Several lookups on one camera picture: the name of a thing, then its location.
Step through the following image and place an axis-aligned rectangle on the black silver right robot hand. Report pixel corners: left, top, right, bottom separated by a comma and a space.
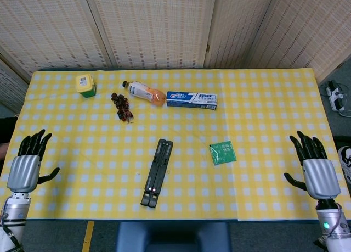
284, 130, 342, 200

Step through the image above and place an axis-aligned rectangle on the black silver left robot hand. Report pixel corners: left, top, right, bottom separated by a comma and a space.
5, 129, 60, 194

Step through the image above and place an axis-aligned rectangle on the black folding laptop stand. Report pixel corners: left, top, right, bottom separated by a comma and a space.
140, 138, 174, 208

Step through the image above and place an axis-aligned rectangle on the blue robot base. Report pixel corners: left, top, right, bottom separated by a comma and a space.
115, 221, 233, 252

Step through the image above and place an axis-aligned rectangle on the white black sneaker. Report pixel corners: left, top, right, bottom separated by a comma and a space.
337, 145, 351, 184

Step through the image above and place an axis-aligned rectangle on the black bulky object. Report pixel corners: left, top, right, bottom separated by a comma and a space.
0, 116, 18, 145

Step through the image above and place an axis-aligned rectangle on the yellow white checked tablecloth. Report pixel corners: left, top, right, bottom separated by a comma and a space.
0, 68, 351, 222

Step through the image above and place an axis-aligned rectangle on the white power strip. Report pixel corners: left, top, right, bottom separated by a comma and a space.
325, 81, 346, 112

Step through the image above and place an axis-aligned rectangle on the yellow floor tape strip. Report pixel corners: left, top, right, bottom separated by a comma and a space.
81, 221, 95, 252

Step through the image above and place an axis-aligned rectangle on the woven folding screen panel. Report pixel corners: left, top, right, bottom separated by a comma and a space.
246, 0, 351, 84
0, 53, 32, 113
82, 0, 219, 70
204, 0, 283, 69
0, 0, 113, 82

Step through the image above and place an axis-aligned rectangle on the green sachet packet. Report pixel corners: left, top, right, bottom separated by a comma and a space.
208, 141, 237, 166

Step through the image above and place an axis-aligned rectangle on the green container with yellow lid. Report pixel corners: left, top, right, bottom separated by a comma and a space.
75, 73, 97, 98

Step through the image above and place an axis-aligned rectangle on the dark red grape bunch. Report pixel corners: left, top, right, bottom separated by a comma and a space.
110, 92, 135, 124

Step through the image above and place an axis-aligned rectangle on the orange drink plastic bottle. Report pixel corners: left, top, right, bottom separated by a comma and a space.
122, 80, 167, 107

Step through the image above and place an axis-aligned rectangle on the blue white toothpaste box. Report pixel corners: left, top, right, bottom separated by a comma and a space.
166, 91, 218, 110

